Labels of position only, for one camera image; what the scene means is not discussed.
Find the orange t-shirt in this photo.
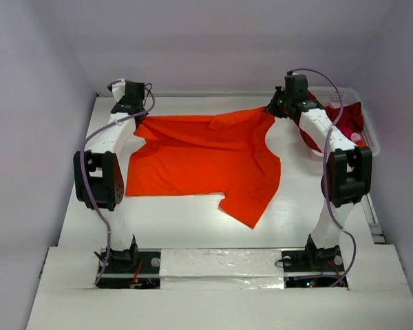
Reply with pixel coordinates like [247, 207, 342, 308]
[125, 107, 281, 228]

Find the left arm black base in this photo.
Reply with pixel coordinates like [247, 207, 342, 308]
[96, 250, 161, 289]

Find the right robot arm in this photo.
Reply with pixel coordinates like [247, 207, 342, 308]
[267, 70, 372, 272]

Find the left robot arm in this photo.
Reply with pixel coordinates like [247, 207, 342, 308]
[73, 79, 156, 272]

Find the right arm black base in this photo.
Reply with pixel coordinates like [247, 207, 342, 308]
[275, 250, 348, 289]

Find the white plastic laundry basket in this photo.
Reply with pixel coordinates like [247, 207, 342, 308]
[309, 87, 380, 156]

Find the dark red t-shirt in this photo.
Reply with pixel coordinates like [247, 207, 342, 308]
[299, 102, 366, 155]

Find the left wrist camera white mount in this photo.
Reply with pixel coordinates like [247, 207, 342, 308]
[107, 78, 126, 103]

